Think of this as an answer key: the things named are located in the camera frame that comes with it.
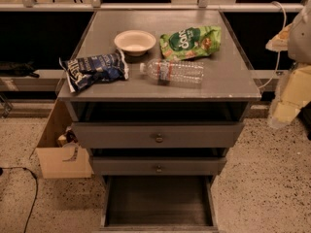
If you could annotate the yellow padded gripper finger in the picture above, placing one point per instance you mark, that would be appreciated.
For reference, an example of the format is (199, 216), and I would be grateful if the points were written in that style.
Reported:
(293, 92)
(280, 41)

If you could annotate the clear plastic water bottle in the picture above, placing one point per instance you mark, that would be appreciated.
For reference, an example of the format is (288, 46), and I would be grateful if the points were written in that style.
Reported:
(167, 71)

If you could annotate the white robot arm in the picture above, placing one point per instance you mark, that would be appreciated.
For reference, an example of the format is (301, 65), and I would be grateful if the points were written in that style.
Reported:
(299, 42)

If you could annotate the grey drawer cabinet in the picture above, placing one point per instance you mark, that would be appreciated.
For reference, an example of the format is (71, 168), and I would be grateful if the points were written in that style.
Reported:
(224, 96)

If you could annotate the grey open bottom drawer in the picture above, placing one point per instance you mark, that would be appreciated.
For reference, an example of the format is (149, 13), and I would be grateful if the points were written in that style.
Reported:
(158, 204)

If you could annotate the grey middle drawer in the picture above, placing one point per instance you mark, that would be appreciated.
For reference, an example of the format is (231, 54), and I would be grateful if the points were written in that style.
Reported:
(157, 166)

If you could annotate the grey top drawer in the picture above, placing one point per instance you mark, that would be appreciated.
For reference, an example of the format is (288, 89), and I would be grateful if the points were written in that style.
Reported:
(100, 135)

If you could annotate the green snack bag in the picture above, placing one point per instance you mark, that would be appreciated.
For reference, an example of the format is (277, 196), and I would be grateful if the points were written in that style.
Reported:
(191, 43)

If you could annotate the white paper bowl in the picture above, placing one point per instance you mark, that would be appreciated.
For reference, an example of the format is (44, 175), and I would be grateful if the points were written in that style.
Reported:
(135, 42)

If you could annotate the blue chip bag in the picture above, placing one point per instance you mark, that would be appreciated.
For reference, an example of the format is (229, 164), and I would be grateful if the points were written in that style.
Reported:
(83, 72)

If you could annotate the cardboard box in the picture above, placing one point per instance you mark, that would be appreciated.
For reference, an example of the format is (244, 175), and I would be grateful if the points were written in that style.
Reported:
(58, 158)

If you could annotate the metal railing frame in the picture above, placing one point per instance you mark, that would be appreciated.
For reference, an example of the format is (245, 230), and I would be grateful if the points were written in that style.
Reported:
(96, 5)

